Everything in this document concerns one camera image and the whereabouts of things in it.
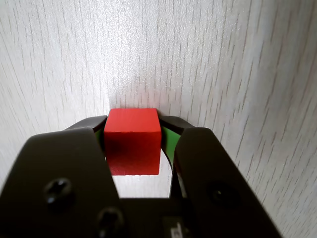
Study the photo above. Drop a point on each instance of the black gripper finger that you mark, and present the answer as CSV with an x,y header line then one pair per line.
x,y
62,173
213,178

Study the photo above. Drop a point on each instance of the red wooden cube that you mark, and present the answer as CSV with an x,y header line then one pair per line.
x,y
132,146

